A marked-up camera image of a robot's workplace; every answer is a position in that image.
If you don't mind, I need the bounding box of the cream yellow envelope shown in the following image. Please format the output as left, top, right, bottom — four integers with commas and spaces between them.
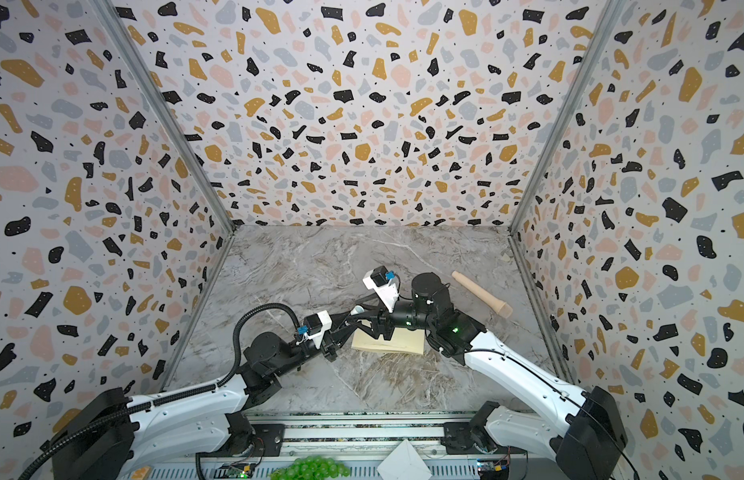
352, 328, 426, 355

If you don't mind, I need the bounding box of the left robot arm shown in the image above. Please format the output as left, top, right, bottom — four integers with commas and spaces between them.
38, 303, 383, 479

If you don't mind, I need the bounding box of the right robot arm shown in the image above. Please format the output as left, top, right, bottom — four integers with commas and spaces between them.
350, 266, 628, 479

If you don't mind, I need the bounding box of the green grape bunch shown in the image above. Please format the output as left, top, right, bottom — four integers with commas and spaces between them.
269, 456, 351, 480

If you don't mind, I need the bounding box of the small circuit board left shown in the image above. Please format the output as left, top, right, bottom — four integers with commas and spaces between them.
218, 462, 257, 479

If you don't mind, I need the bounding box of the small circuit board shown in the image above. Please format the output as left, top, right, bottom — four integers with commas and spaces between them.
477, 459, 510, 480
218, 462, 257, 479

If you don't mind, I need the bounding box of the small circuit board right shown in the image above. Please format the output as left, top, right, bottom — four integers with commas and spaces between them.
477, 459, 510, 480

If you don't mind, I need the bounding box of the small wooden block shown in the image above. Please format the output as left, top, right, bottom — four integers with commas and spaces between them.
129, 466, 153, 480

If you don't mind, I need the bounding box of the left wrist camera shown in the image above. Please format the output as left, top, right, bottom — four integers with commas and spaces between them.
298, 310, 333, 350

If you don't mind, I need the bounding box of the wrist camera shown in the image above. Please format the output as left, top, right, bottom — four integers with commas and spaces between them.
298, 310, 333, 350
363, 266, 399, 313

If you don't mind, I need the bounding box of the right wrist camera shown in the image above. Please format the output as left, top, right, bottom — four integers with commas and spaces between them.
363, 266, 399, 313

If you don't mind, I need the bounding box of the wooden stamp handle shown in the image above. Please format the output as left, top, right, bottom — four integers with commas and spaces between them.
452, 271, 514, 319

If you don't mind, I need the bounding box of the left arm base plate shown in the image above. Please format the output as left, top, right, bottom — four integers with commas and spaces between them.
200, 423, 286, 459

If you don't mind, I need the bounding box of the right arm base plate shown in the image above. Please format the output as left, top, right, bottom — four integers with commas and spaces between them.
441, 422, 525, 456

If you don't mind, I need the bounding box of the black corrugated cable hose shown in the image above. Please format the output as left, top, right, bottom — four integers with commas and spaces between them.
16, 302, 304, 480

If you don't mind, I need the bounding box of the left aluminium corner post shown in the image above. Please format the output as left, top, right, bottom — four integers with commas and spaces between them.
91, 1, 236, 235

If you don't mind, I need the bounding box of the aluminium corner post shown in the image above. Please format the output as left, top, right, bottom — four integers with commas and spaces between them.
91, 1, 236, 235
509, 0, 625, 239

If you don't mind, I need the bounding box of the right aluminium corner post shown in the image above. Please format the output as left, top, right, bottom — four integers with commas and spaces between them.
509, 0, 625, 239

